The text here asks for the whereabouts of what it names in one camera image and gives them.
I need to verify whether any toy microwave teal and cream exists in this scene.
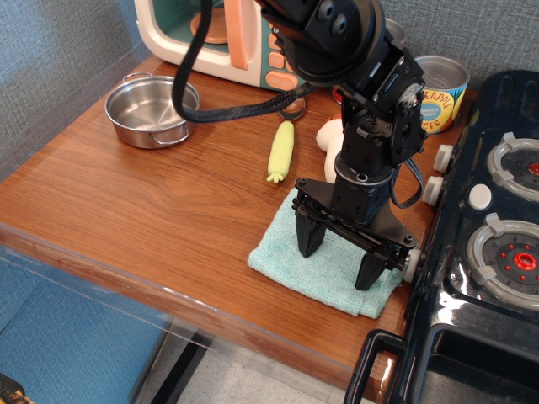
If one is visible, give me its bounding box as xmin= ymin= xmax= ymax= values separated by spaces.
xmin=135 ymin=0 xmax=303 ymax=91

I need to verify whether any white stove knob upper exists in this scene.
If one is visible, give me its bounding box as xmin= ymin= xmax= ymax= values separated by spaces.
xmin=433 ymin=144 xmax=454 ymax=174

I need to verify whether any white round stove button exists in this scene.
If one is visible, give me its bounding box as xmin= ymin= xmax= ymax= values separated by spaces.
xmin=467 ymin=183 xmax=492 ymax=211

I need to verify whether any metal table leg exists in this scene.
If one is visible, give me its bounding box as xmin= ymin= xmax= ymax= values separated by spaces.
xmin=132 ymin=319 xmax=215 ymax=403

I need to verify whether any grey burner ring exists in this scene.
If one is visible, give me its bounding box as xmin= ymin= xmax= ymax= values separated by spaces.
xmin=487 ymin=131 xmax=539 ymax=203
xmin=466 ymin=212 xmax=539 ymax=312

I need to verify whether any stainless steel pot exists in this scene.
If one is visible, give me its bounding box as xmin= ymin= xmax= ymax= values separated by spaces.
xmin=104 ymin=72 xmax=196 ymax=150

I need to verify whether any white stove knob lower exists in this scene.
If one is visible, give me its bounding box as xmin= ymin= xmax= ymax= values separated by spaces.
xmin=402 ymin=248 xmax=421 ymax=283

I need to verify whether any light blue cloth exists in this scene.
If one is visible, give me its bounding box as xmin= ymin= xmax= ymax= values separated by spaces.
xmin=248 ymin=189 xmax=402 ymax=319

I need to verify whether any tomato sauce can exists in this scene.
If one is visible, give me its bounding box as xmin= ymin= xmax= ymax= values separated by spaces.
xmin=333 ymin=18 xmax=408 ymax=105

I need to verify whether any white stove knob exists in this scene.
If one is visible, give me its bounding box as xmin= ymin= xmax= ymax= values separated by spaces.
xmin=423 ymin=176 xmax=444 ymax=206
xmin=433 ymin=144 xmax=454 ymax=174
xmin=402 ymin=248 xmax=421 ymax=283

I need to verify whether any orange microwave plate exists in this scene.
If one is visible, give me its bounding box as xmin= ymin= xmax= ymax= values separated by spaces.
xmin=189 ymin=8 xmax=227 ymax=45

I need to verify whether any white stove knob middle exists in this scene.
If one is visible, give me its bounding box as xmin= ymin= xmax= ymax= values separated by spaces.
xmin=423 ymin=176 xmax=444 ymax=206

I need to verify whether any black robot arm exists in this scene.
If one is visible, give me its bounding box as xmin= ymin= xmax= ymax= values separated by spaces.
xmin=260 ymin=1 xmax=427 ymax=290

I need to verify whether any grey burner ring lower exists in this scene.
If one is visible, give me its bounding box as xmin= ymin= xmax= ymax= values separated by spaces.
xmin=466 ymin=212 xmax=539 ymax=312

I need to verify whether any grey burner ring upper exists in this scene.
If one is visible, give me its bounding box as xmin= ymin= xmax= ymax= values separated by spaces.
xmin=487 ymin=131 xmax=539 ymax=203

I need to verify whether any black oven door handle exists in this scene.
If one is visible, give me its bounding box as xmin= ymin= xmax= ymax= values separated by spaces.
xmin=344 ymin=329 xmax=406 ymax=404

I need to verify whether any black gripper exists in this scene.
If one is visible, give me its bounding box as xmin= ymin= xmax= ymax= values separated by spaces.
xmin=293 ymin=169 xmax=418 ymax=290

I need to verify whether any black toy stove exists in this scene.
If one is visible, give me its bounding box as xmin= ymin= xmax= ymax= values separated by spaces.
xmin=343 ymin=69 xmax=539 ymax=404

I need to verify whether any pineapple slices can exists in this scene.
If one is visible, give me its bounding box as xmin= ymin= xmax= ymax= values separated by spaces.
xmin=415 ymin=56 xmax=470 ymax=135

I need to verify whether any plush white mushroom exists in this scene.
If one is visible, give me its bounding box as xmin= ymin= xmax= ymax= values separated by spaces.
xmin=316 ymin=117 xmax=344 ymax=183

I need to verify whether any spoon with yellow handle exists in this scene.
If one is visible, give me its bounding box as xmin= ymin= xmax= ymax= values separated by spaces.
xmin=266 ymin=98 xmax=306 ymax=183

